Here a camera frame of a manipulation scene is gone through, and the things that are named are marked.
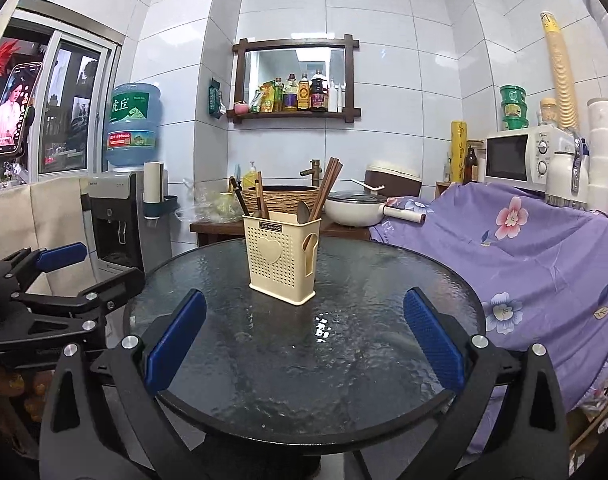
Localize black chopstick gold band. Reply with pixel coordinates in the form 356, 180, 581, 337
228, 174, 251, 218

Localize cream plastic utensil holder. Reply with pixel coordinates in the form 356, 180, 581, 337
243, 211, 321, 306

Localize silver metal spoon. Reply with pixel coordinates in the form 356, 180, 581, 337
296, 200, 310, 224

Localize water dispenser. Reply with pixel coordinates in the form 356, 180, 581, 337
86, 170, 171, 281

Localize paper cup stack holder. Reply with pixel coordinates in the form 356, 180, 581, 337
142, 162, 178, 220

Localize purple floral cloth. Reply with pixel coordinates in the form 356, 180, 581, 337
368, 181, 608, 453

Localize blue water jug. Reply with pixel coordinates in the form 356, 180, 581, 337
103, 82, 162, 168

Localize round glass table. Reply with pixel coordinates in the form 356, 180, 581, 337
125, 238, 485, 454

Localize yellow soap bottle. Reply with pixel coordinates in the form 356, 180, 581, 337
241, 162, 258, 190

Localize woven basket sink bowl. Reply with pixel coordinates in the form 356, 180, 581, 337
241, 185, 318, 214

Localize white pan with lid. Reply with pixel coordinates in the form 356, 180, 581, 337
323, 190, 428, 229

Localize dark glass bottle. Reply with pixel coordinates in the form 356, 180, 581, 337
464, 146, 479, 184

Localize white microwave oven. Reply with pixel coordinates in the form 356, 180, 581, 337
484, 125, 573, 193

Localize brown rice cooker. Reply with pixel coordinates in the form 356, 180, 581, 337
363, 162, 422, 197

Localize brass faucet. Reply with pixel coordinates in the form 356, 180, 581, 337
299, 158, 322, 188

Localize yellow roll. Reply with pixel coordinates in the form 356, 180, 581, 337
450, 120, 468, 183

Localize yellow oil bottle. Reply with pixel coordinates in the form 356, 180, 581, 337
297, 73, 310, 112

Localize green stacked noodle cups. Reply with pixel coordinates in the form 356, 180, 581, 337
499, 84, 528, 130

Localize dark sauce bottle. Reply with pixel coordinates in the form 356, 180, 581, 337
309, 70, 329, 113

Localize smartphone on mount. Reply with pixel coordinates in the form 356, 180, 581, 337
0, 62, 42, 157

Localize window frame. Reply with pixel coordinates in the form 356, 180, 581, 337
0, 0, 125, 188

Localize green packet on wall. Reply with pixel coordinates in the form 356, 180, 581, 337
207, 78, 227, 119

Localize wooden wall shelf frame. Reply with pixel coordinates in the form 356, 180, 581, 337
227, 34, 361, 124

